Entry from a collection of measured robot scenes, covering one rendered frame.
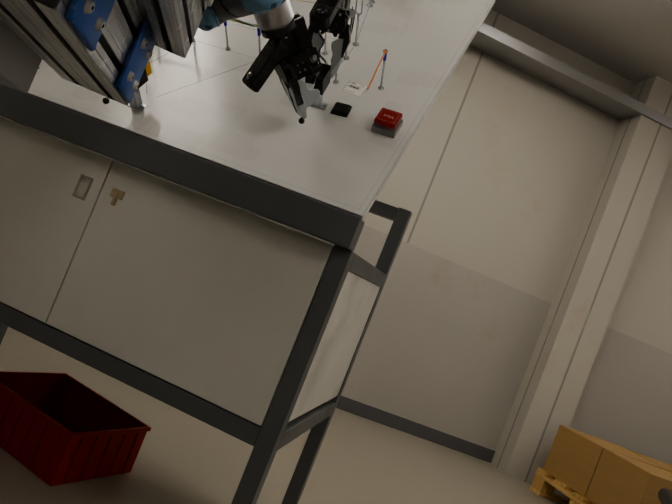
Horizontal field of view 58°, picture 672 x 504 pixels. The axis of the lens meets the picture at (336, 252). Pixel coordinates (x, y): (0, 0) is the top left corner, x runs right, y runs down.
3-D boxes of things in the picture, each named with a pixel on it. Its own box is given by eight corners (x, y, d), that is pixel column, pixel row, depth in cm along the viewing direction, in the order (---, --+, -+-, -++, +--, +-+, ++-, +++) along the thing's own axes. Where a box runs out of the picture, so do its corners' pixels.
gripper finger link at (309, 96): (328, 113, 132) (316, 75, 126) (305, 125, 131) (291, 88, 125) (323, 108, 134) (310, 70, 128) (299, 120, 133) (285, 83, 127)
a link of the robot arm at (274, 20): (258, 15, 113) (245, 5, 119) (267, 38, 116) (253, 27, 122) (293, -2, 114) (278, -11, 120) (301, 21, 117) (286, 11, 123)
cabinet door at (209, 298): (259, 427, 121) (332, 244, 123) (43, 323, 134) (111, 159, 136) (263, 424, 124) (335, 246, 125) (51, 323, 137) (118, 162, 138)
